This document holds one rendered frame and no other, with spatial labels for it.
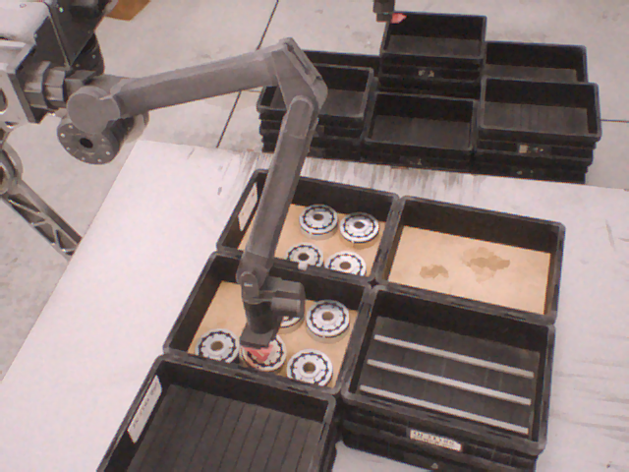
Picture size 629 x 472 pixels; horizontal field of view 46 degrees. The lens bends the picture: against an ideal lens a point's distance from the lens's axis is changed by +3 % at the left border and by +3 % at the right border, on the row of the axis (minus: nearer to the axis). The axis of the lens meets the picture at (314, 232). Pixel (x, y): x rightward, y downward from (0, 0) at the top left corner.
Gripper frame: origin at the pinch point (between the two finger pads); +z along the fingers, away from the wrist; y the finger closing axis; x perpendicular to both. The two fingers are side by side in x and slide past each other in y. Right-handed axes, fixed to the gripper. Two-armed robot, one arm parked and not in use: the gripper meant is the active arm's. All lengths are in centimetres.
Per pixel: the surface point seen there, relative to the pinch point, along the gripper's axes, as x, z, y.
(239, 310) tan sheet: 11.7, 4.6, 11.6
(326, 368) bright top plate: -13.8, 3.0, 0.0
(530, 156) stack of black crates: -51, 40, 124
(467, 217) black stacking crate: -37, -1, 49
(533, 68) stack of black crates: -46, 48, 192
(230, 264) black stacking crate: 15.6, -3.2, 19.0
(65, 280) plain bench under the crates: 66, 15, 18
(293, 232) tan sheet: 6.7, 4.2, 39.0
